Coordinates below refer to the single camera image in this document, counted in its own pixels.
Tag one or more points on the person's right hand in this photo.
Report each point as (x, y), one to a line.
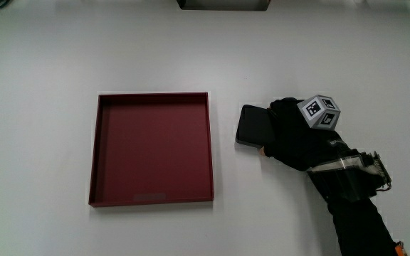
(294, 142)

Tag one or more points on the black battery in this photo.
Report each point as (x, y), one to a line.
(255, 125)

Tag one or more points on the person's right forearm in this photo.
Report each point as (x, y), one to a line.
(361, 227)

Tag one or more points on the white desk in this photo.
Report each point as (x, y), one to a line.
(48, 71)

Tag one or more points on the dark red square tray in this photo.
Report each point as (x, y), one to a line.
(151, 149)

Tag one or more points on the dark metal stand base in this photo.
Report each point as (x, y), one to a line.
(223, 4)

